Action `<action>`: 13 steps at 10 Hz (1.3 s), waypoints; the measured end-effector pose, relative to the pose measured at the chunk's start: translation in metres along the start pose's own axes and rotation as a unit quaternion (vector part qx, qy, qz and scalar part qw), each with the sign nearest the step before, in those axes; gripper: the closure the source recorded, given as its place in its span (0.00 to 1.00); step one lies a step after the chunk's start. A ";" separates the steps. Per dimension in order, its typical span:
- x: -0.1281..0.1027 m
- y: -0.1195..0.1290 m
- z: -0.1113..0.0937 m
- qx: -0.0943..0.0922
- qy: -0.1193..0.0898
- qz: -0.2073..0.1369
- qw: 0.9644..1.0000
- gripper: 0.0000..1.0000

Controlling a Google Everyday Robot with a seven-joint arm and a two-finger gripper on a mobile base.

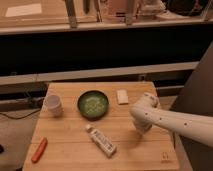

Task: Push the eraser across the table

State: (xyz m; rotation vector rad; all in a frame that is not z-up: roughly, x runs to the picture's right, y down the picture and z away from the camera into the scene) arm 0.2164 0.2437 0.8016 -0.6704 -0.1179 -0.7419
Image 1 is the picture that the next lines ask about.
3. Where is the dark robot base panel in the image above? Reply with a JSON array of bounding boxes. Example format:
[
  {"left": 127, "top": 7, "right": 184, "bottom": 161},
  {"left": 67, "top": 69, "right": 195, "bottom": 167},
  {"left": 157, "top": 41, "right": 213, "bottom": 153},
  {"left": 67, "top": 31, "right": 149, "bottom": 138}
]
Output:
[{"left": 171, "top": 41, "right": 213, "bottom": 171}]

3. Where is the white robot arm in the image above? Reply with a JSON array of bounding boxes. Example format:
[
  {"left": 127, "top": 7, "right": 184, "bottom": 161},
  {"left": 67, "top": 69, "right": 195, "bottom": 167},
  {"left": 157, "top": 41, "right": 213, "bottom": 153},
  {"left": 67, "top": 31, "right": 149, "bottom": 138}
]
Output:
[{"left": 130, "top": 92, "right": 213, "bottom": 147}]

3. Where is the white rectangular eraser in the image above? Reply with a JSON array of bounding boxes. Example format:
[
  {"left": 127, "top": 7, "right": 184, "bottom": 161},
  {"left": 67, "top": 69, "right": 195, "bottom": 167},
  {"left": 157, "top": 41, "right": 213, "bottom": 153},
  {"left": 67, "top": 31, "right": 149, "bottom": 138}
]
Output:
[{"left": 117, "top": 89, "right": 128, "bottom": 105}]

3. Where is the white tube with label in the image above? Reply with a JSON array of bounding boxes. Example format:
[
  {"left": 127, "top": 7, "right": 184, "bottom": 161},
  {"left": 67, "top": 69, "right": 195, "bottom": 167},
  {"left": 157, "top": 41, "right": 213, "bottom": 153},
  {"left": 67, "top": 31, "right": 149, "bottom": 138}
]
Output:
[{"left": 85, "top": 125, "right": 117, "bottom": 158}]

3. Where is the green round bowl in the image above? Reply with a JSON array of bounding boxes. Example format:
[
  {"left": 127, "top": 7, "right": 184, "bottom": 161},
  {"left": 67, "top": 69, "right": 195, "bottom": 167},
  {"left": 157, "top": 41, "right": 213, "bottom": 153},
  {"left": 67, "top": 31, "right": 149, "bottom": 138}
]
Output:
[{"left": 77, "top": 90, "right": 109, "bottom": 120}]

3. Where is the white paper cup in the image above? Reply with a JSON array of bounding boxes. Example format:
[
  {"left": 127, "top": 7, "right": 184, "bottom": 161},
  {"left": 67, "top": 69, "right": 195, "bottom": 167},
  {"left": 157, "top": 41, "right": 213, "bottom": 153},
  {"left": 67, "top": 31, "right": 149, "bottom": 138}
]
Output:
[{"left": 44, "top": 95, "right": 63, "bottom": 117}]

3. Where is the black cable on floor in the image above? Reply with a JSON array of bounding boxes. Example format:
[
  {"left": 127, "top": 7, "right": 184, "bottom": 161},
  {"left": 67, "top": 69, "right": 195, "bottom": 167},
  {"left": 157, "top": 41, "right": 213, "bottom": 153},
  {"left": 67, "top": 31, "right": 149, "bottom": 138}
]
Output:
[{"left": 0, "top": 96, "right": 44, "bottom": 120}]

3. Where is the grey metal rail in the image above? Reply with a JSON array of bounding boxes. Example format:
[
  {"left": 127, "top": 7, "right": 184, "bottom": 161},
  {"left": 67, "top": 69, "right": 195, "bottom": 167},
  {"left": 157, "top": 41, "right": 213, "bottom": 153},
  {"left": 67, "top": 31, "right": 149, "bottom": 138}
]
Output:
[{"left": 0, "top": 61, "right": 199, "bottom": 85}]

